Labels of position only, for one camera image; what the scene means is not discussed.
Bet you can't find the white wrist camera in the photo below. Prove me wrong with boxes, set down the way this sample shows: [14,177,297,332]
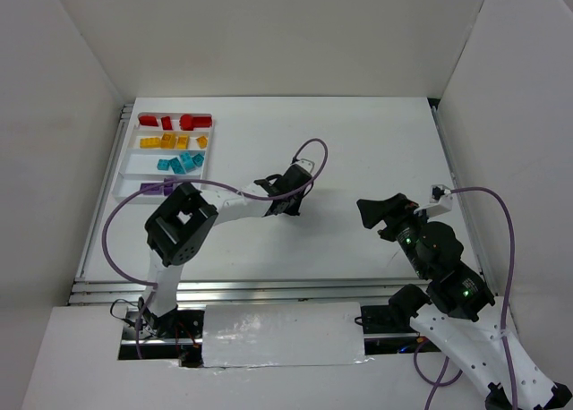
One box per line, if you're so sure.
[292,158,315,174]
[414,184,453,218]

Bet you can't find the yellow butterfly lego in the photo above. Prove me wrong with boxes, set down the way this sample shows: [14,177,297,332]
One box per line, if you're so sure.
[160,132,177,149]

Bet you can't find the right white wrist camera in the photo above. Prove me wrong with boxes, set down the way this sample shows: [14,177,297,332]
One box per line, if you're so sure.
[414,184,453,218]

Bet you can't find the teal flower lego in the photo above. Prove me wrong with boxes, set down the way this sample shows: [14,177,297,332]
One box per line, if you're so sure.
[192,153,205,167]

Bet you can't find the white taped cover plate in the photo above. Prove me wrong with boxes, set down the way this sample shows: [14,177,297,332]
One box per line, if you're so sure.
[201,302,367,368]

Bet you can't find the red rectangular lego brick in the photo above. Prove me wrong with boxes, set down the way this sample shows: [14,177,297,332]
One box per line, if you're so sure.
[192,115,213,128]

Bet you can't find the teal long lego brick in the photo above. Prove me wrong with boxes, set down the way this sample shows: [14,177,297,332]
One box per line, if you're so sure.
[179,151,196,173]

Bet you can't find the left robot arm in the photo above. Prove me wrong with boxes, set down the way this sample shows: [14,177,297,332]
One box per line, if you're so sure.
[138,159,313,337]

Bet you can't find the yellow striped lego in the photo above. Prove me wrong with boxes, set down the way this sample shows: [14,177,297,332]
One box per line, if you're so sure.
[196,136,209,149]

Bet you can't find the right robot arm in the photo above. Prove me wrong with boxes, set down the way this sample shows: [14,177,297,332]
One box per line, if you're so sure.
[355,185,572,409]

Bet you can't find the yellow long lego brick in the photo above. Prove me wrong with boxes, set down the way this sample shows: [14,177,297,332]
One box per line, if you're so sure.
[139,137,161,149]

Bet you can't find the white divided sorting tray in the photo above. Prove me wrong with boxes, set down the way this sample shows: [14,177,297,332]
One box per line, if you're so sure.
[112,112,215,203]

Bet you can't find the purple studded lego piece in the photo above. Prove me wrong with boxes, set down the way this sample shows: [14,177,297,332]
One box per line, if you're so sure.
[140,183,163,196]

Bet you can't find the small teal lego brick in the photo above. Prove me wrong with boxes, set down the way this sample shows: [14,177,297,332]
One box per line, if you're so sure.
[169,158,186,175]

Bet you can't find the small yellow square lego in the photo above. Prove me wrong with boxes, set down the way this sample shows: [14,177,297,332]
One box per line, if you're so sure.
[175,135,189,149]

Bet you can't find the purple rounded lego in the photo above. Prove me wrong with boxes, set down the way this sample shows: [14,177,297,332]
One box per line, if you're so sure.
[162,178,177,196]

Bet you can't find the red rounded picture lego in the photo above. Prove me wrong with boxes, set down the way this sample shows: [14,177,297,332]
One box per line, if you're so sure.
[179,114,196,131]

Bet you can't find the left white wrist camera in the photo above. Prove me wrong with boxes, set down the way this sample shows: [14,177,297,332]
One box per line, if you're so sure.
[292,158,315,174]

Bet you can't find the aluminium front rail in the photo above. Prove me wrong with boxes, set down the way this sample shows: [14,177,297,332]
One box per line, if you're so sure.
[68,278,428,305]

